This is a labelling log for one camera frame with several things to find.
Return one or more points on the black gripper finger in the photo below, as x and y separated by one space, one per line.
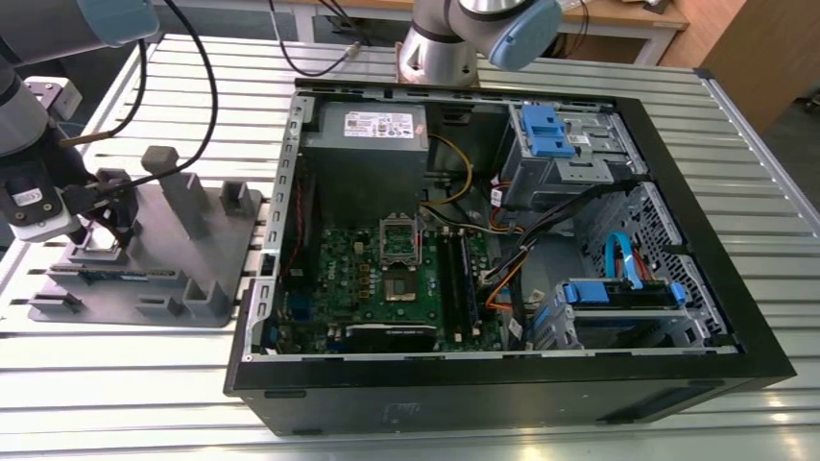
122 211
78 216

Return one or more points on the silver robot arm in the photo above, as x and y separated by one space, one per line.
442 48

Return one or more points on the CPU socket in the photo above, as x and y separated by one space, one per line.
403 284

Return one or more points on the green RAM stick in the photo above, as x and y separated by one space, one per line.
115 275

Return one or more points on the grey parts rack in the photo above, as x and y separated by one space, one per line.
167 269

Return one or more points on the green motherboard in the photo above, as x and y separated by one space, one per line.
346 288

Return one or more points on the grey power supply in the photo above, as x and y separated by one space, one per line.
366 173

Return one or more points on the black graphics card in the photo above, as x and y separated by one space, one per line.
391 336

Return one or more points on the black PC case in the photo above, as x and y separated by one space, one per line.
449 398

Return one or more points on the blue drive bay latch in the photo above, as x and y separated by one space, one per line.
545 129

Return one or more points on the grey metal drive cage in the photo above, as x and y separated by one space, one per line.
577 182

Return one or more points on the hard disk in blue carrier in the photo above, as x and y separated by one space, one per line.
597 293

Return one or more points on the grey metal disk bay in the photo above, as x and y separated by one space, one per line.
641 326

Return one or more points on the wooden desk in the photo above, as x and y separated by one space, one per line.
634 19

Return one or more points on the wooden cabinet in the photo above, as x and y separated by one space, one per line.
763 57

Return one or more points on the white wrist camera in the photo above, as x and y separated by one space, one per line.
33 211

